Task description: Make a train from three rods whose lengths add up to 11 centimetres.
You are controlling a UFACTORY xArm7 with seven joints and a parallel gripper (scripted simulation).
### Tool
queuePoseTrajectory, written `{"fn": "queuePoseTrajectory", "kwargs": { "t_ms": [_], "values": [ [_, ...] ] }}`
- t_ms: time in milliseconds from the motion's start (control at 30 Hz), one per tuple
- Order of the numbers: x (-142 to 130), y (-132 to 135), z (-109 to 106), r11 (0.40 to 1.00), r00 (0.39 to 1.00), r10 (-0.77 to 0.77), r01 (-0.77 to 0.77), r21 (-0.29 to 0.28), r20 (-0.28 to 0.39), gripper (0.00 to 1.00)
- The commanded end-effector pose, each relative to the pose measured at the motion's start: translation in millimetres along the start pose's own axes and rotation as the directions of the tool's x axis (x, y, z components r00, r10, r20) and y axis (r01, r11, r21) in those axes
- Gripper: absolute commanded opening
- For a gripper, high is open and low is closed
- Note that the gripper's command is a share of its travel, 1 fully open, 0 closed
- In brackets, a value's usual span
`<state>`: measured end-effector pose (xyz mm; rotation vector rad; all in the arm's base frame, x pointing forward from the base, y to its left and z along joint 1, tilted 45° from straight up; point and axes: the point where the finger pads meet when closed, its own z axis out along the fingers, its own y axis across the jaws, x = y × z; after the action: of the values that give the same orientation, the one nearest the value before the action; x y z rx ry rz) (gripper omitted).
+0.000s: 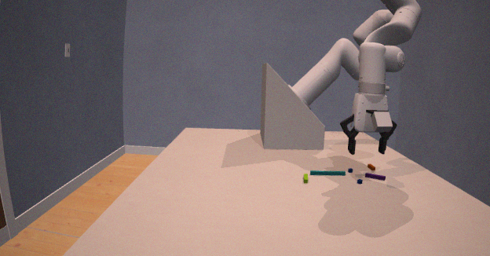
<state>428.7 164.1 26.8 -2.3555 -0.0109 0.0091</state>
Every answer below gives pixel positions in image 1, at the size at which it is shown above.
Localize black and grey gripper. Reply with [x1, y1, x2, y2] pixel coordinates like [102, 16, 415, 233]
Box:
[340, 92, 397, 155]

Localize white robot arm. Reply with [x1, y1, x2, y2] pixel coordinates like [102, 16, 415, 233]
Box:
[289, 0, 422, 132]

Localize purple rod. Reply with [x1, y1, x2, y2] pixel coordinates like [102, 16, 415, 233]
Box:
[365, 173, 386, 181]

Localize turquoise rod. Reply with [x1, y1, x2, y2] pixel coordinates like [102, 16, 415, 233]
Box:
[310, 170, 346, 176]

